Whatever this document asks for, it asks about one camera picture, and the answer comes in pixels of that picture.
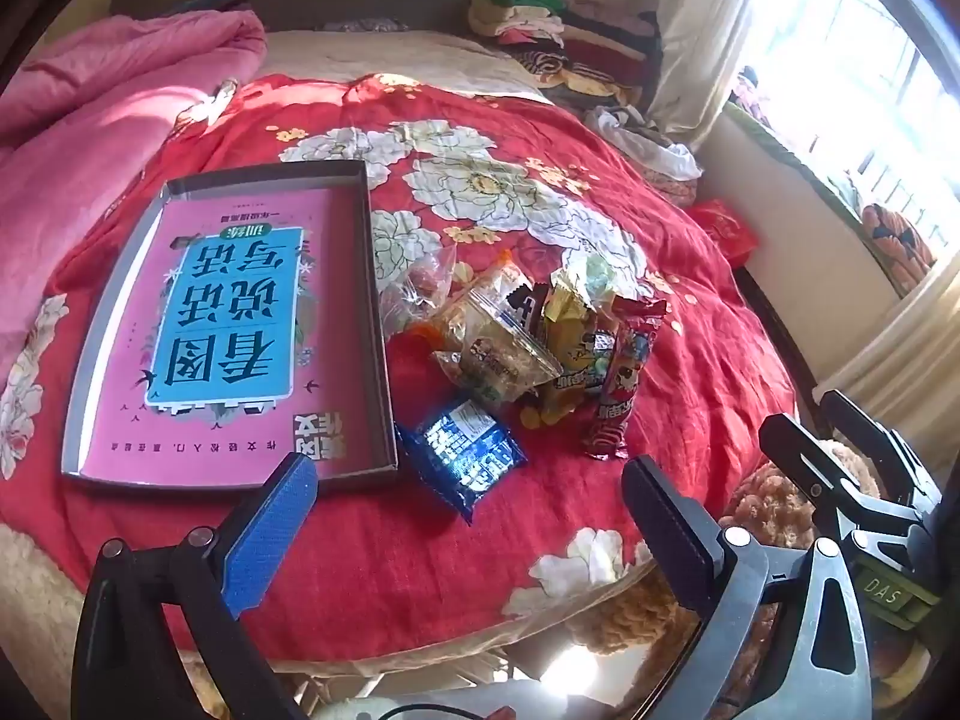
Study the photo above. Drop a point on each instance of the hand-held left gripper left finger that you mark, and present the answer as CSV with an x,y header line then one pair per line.
x,y
270,532

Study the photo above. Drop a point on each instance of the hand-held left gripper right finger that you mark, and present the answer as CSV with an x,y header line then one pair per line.
x,y
675,540

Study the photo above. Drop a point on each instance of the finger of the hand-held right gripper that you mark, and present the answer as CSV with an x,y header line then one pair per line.
x,y
885,457
817,469

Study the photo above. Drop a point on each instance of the red snack packet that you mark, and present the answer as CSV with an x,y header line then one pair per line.
x,y
619,390

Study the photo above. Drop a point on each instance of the yellow snack packet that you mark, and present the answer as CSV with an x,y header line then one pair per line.
x,y
574,360

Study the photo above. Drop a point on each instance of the blue snack packet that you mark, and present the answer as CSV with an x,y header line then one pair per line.
x,y
465,454

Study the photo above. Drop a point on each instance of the pink printed box tray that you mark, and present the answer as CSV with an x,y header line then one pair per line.
x,y
225,315

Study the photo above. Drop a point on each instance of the clear cracker packet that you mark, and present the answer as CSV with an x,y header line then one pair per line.
x,y
487,360

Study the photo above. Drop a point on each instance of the pale green snack packet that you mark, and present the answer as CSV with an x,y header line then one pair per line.
x,y
600,277

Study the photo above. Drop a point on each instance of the clear packet orange snack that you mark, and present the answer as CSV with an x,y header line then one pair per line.
x,y
424,281

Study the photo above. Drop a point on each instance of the orange brown snack packet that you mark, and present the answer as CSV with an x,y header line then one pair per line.
x,y
510,277

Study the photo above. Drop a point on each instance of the brown plush blanket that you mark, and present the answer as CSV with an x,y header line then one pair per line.
x,y
765,517

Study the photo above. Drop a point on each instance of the red floral blanket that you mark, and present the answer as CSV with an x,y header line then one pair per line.
x,y
450,577

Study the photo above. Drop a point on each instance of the orange patterned cushion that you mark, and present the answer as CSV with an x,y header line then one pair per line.
x,y
896,240

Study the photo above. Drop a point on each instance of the red paper bag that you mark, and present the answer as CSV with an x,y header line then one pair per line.
x,y
724,229

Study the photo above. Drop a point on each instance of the green windowsill mat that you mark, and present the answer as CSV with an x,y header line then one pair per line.
x,y
787,157

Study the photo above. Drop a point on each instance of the white plastic bag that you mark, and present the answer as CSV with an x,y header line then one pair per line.
x,y
660,150

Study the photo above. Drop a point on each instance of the window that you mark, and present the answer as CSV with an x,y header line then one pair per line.
x,y
862,52

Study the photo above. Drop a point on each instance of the pink quilt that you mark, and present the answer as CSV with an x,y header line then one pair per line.
x,y
112,127

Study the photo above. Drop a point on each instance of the stack of folded clothes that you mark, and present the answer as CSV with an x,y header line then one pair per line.
x,y
600,45

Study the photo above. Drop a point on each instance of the beige bed sheet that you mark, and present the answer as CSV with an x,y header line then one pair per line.
x,y
397,60

